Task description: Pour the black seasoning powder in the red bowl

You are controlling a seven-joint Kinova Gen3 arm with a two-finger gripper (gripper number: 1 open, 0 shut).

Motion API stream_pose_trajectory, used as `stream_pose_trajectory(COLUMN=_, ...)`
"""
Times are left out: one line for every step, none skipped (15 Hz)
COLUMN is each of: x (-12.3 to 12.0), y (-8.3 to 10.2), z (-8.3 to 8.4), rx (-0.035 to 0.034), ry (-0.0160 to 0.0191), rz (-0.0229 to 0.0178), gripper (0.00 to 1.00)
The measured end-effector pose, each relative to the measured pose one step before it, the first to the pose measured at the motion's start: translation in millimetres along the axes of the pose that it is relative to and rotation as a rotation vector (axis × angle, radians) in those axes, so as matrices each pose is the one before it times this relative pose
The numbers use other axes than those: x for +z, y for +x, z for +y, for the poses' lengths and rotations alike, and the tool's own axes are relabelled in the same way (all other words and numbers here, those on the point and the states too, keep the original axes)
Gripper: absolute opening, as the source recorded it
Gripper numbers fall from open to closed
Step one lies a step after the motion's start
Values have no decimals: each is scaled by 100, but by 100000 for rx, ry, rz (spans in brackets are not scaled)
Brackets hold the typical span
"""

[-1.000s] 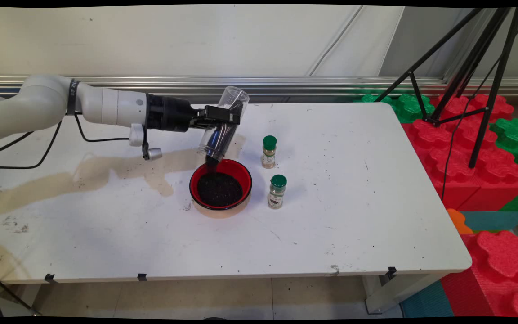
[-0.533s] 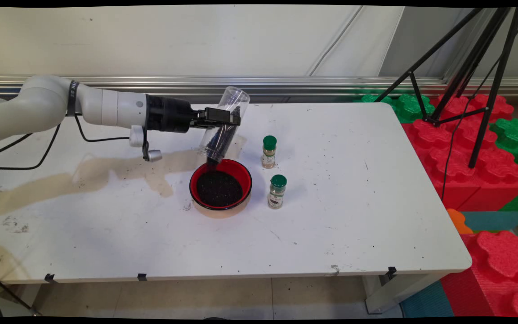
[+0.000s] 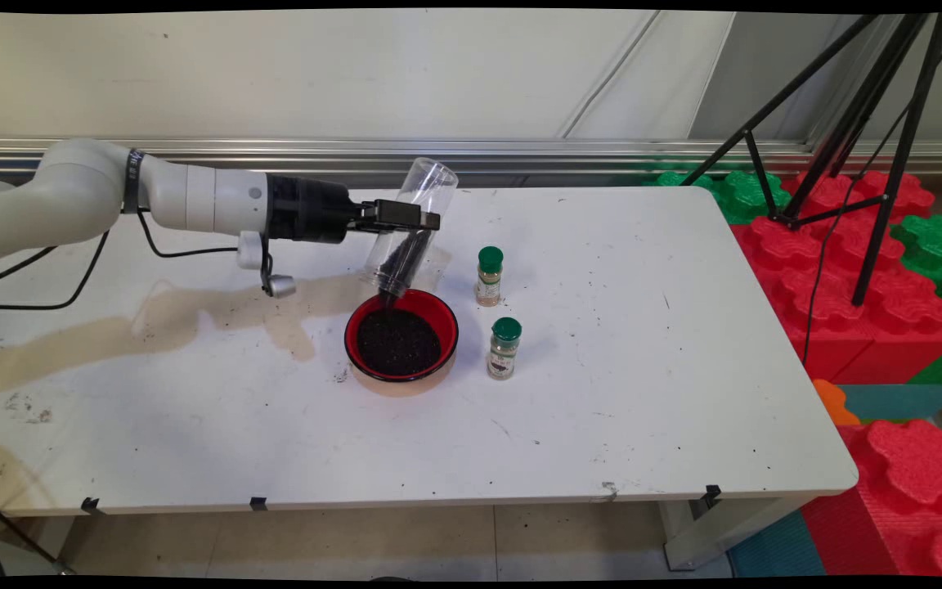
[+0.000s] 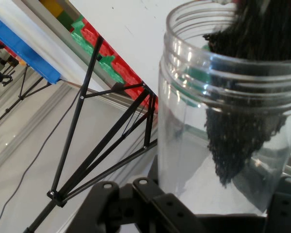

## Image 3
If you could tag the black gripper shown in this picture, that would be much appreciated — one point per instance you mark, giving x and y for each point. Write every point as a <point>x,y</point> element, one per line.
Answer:
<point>307,209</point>

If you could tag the clear plastic jar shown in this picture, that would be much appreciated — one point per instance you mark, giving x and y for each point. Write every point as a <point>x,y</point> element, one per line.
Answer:
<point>430,184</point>

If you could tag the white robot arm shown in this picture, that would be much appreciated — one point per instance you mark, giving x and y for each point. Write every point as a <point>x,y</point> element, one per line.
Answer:
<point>70,188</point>

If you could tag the red bowl with black rim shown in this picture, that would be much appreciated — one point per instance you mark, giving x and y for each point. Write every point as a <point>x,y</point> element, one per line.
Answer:
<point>426,300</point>

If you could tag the green-capped spice bottle pale contents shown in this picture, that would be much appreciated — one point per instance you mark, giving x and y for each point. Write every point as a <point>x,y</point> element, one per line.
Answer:
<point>489,282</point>

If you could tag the green-capped spice bottle dark contents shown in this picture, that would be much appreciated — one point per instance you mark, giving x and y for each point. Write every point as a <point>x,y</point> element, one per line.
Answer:
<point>504,352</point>

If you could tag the black table edge clip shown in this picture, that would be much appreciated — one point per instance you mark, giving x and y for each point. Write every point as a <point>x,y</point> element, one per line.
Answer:
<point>259,503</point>
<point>91,505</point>
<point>711,495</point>

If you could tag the green foam block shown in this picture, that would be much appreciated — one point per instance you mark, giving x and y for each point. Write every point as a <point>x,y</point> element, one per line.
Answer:
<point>745,196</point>
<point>933,241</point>

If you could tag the white table leg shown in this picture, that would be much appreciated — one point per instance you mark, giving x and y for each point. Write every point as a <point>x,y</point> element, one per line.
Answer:
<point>708,540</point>

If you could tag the orange foam piece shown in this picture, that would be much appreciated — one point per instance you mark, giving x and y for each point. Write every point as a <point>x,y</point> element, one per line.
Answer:
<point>832,402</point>

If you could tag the thin black stand legs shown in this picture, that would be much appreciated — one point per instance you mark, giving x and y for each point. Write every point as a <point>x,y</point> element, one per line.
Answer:
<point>21,532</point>

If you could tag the teal foam mat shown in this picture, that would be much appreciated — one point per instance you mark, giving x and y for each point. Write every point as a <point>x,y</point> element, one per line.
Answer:
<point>773,548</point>
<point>896,402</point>

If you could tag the red foam block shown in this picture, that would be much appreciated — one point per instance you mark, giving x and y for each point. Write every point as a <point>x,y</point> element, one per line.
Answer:
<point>904,491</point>
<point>888,343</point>

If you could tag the black tripod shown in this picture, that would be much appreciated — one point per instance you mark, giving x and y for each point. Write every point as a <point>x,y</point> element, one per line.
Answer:
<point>903,155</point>

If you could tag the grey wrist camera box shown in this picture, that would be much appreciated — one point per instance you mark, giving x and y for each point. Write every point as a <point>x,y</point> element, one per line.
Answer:
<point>280,285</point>

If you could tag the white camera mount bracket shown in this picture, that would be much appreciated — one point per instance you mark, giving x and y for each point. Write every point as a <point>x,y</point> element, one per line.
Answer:
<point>248,249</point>

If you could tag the aluminium wall rail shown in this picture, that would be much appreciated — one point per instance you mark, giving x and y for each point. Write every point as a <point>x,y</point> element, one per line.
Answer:
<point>602,155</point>

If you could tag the white wall conduit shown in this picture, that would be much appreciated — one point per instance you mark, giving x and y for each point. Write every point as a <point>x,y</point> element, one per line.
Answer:
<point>606,82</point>

